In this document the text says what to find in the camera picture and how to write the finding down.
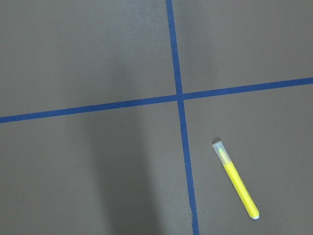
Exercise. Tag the yellow marker pen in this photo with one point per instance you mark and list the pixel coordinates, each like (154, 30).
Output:
(236, 180)

